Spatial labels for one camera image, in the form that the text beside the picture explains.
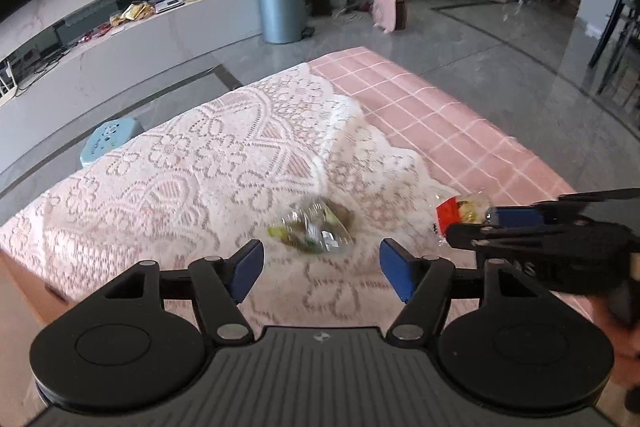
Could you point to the red shrimp stick snack bag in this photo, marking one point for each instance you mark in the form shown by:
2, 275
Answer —
469, 208

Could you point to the pink checked tablecloth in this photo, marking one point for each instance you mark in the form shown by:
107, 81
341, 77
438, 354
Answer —
450, 126

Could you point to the person's right hand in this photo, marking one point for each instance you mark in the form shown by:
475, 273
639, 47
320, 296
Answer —
621, 397

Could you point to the grey tv console cabinet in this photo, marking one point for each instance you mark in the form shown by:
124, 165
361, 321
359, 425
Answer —
94, 72

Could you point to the green clear snack bag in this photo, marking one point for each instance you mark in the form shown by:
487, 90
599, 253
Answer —
314, 225

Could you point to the blue-grey pedal trash bin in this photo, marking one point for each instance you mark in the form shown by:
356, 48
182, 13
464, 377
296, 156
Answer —
284, 21

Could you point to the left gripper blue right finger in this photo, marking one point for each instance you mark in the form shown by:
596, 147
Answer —
422, 285

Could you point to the white wifi router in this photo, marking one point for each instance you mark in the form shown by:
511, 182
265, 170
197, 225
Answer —
8, 84

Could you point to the light blue plastic stool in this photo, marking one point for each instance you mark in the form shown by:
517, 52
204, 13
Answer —
107, 137

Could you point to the pink small heater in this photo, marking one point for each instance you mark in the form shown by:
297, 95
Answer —
390, 15

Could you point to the yellow snack packs on console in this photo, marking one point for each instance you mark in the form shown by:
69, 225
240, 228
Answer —
135, 11

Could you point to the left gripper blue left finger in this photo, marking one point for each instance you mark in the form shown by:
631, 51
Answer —
219, 286

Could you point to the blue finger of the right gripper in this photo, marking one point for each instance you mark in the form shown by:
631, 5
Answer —
514, 217
465, 235

